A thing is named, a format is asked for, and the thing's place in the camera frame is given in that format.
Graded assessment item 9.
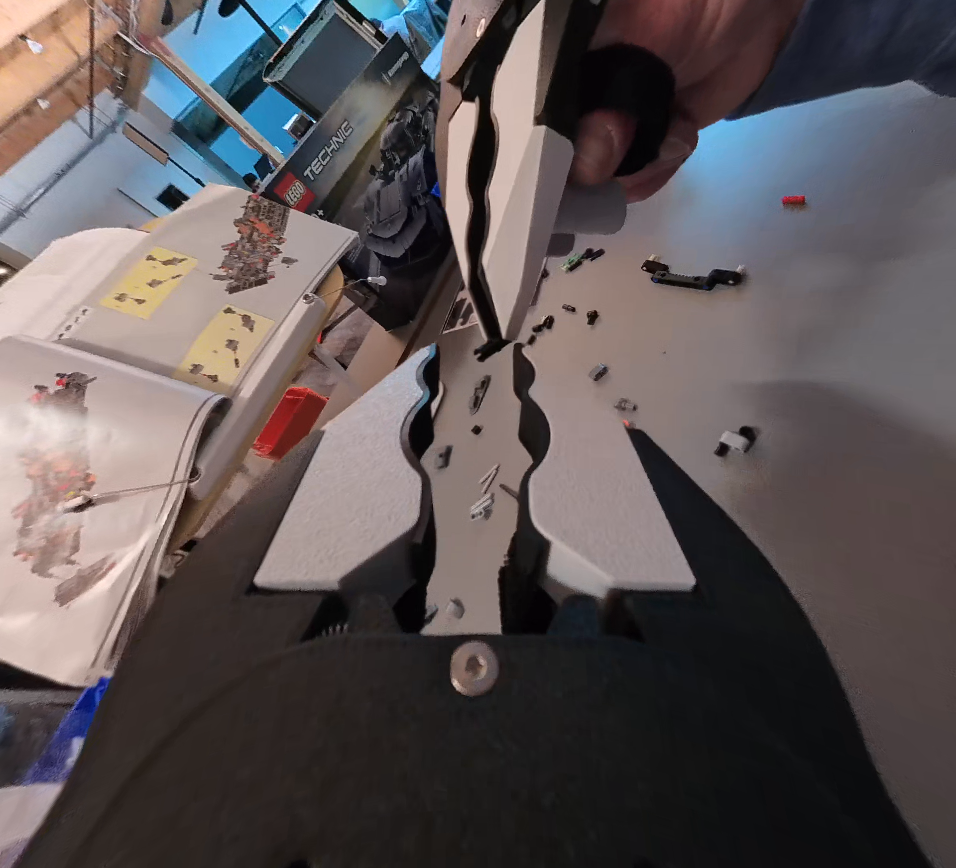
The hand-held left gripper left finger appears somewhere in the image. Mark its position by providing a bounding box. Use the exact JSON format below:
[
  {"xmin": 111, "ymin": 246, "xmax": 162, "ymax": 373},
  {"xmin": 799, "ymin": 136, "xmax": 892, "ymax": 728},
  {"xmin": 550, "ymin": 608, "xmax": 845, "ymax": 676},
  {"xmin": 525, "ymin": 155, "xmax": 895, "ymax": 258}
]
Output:
[{"xmin": 252, "ymin": 341, "xmax": 443, "ymax": 634}]

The red storage bin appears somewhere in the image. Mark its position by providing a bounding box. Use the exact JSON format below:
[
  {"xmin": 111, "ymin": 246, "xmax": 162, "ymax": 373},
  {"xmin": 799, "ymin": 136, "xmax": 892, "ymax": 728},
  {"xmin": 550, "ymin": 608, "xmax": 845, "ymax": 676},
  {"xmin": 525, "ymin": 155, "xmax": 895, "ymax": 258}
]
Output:
[{"xmin": 252, "ymin": 385, "xmax": 331, "ymax": 462}]

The labelled blue storage bin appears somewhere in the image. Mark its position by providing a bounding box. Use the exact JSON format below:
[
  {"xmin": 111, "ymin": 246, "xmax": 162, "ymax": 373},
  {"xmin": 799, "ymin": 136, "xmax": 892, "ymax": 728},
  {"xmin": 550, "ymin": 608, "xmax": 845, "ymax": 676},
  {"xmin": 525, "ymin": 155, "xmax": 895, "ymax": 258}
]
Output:
[{"xmin": 21, "ymin": 674, "xmax": 115, "ymax": 788}]

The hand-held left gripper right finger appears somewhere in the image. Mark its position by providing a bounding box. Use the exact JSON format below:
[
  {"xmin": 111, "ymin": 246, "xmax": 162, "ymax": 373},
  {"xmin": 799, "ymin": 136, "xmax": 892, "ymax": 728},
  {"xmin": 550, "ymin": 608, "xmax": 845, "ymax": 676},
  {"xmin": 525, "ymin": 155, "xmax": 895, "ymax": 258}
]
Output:
[{"xmin": 496, "ymin": 341, "xmax": 699, "ymax": 634}]

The lego instruction booklet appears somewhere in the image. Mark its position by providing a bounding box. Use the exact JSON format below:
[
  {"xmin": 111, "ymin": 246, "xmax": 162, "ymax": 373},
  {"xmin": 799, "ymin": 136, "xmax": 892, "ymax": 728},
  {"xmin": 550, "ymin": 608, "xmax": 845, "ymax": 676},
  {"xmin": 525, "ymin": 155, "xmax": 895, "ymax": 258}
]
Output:
[{"xmin": 0, "ymin": 183, "xmax": 361, "ymax": 687}]

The dark lego set box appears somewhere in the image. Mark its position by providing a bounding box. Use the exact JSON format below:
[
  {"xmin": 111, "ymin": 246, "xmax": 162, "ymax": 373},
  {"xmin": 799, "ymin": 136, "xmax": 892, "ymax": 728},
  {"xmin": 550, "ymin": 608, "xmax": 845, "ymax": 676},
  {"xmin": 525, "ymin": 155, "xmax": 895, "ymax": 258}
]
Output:
[{"xmin": 261, "ymin": 32, "xmax": 466, "ymax": 333}]

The person's right hand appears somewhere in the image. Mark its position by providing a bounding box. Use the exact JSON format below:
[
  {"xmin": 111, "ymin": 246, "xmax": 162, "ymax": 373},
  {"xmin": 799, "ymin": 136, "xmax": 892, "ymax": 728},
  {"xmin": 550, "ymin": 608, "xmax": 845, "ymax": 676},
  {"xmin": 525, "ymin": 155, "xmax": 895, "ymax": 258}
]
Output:
[{"xmin": 571, "ymin": 0, "xmax": 835, "ymax": 205}]

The black lego beam assembly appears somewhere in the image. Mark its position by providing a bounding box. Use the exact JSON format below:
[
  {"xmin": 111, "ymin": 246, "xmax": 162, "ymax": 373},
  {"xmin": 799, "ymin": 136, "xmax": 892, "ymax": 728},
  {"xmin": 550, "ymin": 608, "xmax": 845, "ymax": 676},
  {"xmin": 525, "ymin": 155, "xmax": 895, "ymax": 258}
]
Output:
[{"xmin": 641, "ymin": 254, "xmax": 748, "ymax": 294}]

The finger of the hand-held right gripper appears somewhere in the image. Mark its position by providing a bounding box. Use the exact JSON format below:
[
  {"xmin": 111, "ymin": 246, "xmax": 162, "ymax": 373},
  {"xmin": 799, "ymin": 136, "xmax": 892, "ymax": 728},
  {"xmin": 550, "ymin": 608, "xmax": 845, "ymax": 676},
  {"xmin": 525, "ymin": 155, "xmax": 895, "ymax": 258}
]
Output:
[
  {"xmin": 478, "ymin": 0, "xmax": 576, "ymax": 345},
  {"xmin": 441, "ymin": 98, "xmax": 503, "ymax": 354}
]

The lego sticker sheet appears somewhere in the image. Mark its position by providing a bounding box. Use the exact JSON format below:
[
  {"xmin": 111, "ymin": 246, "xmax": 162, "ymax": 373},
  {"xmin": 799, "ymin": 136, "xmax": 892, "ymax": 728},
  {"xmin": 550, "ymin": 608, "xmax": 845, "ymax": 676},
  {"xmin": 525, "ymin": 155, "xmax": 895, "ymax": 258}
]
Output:
[{"xmin": 441, "ymin": 278, "xmax": 482, "ymax": 337}]

